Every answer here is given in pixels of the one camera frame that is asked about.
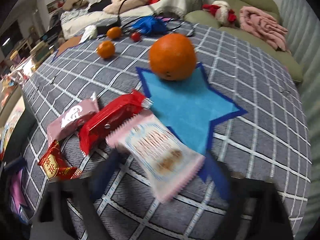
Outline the small red cherry tomato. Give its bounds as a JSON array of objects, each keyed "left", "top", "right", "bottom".
[{"left": 130, "top": 32, "right": 141, "bottom": 42}]

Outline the large orange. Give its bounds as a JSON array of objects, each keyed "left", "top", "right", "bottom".
[{"left": 149, "top": 33, "right": 197, "bottom": 81}]

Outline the grid pattern grey tablecloth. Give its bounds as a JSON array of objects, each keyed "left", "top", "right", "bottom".
[{"left": 22, "top": 21, "right": 311, "bottom": 239}]

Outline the pink cranberry cookie packet back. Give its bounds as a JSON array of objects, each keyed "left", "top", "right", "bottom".
[{"left": 106, "top": 110, "right": 205, "bottom": 203}]

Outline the dark green tray box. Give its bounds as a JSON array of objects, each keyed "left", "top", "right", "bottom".
[{"left": 1, "top": 86, "right": 36, "bottom": 163}]

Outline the long red snack packet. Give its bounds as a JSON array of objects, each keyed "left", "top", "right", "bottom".
[{"left": 79, "top": 90, "right": 152, "bottom": 155}]

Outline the pink felt star near tray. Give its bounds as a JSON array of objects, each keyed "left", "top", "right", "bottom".
[{"left": 9, "top": 168, "right": 30, "bottom": 225}]

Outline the green armchair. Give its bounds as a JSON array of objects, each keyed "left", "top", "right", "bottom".
[{"left": 184, "top": 0, "right": 303, "bottom": 83}]

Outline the small tangerine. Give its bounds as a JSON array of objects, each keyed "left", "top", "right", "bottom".
[
  {"left": 97, "top": 41, "right": 116, "bottom": 59},
  {"left": 106, "top": 27, "right": 122, "bottom": 40}
]

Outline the red chinese snack packet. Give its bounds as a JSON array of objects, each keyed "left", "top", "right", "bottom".
[{"left": 38, "top": 140, "right": 82, "bottom": 180}]

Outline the pink folded blanket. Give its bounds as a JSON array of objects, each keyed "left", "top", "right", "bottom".
[{"left": 239, "top": 6, "right": 289, "bottom": 51}]

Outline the small tangerine far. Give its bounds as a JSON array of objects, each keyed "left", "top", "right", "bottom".
[{"left": 106, "top": 27, "right": 122, "bottom": 40}]

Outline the small tangerine near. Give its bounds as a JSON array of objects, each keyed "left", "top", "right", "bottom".
[{"left": 97, "top": 41, "right": 116, "bottom": 59}]

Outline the pink cranberry cookie packet front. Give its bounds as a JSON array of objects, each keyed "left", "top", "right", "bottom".
[{"left": 1, "top": 106, "right": 25, "bottom": 154}]

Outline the plain pink snack packet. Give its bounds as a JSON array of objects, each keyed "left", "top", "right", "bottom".
[{"left": 47, "top": 92, "right": 99, "bottom": 146}]

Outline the white crumpled tissue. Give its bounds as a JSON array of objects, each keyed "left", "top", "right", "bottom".
[{"left": 79, "top": 25, "right": 98, "bottom": 44}]

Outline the pink cranberry cookie packet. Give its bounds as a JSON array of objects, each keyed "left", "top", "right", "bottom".
[
  {"left": 106, "top": 110, "right": 205, "bottom": 203},
  {"left": 1, "top": 106, "right": 25, "bottom": 154}
]

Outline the blue felt star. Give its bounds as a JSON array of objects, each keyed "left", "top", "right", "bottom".
[{"left": 135, "top": 62, "right": 249, "bottom": 183}]

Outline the pile of snack bags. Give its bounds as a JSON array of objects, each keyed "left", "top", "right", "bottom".
[{"left": 1, "top": 56, "right": 36, "bottom": 109}]

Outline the white sofa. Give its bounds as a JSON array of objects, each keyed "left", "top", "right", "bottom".
[{"left": 60, "top": 0, "right": 195, "bottom": 40}]

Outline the red white plush toy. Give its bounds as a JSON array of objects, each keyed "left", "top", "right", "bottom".
[{"left": 202, "top": 1, "right": 237, "bottom": 27}]

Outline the blue crumpled bag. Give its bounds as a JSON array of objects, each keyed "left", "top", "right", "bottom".
[{"left": 131, "top": 16, "right": 168, "bottom": 36}]

